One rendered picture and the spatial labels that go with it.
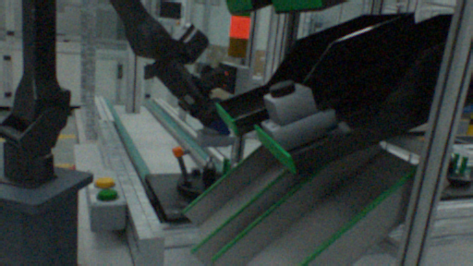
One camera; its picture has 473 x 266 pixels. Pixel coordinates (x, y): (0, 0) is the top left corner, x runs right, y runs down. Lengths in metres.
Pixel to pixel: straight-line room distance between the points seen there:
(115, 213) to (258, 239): 0.39
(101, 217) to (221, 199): 0.28
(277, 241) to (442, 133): 0.26
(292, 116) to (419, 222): 0.17
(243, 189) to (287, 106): 0.28
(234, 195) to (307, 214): 0.17
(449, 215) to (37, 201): 0.92
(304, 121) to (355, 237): 0.14
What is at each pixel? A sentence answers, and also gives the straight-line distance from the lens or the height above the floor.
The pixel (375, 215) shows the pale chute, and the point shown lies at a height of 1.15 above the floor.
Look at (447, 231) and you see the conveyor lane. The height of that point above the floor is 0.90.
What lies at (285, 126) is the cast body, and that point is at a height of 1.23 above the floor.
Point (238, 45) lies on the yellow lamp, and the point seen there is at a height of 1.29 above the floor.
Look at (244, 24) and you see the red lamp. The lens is 1.06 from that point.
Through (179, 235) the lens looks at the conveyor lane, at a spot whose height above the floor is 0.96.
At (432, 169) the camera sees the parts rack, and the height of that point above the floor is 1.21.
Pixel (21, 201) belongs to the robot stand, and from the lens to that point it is 0.65.
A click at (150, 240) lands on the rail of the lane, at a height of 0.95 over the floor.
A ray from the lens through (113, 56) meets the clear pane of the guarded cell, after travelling 2.16.
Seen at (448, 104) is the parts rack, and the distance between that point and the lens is 0.43.
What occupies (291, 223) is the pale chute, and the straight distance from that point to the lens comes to 0.58.
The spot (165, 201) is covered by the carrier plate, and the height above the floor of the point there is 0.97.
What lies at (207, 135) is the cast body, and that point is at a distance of 0.86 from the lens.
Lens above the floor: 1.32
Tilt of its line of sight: 15 degrees down
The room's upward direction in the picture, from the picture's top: 6 degrees clockwise
